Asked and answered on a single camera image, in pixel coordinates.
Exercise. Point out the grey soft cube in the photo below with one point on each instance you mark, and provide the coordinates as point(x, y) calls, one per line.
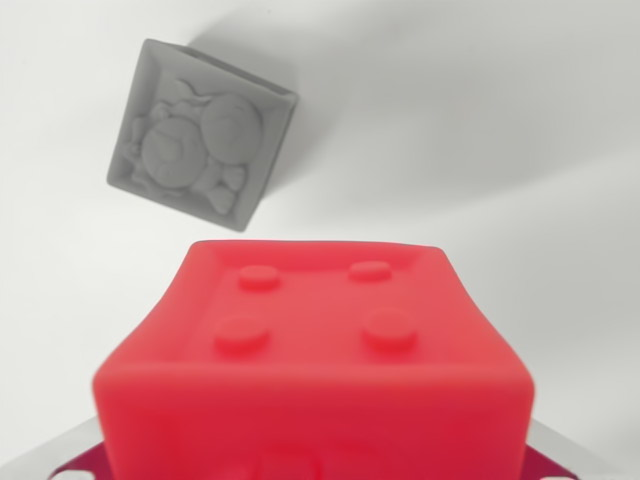
point(200, 135)

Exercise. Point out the gripper right finger with black rubber pad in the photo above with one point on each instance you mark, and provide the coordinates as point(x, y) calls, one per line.
point(542, 457)

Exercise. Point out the gripper left finger with black rubber pad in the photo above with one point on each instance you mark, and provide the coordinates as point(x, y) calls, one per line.
point(82, 457)

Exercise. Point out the red soft cube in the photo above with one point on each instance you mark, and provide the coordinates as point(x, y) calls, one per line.
point(310, 360)

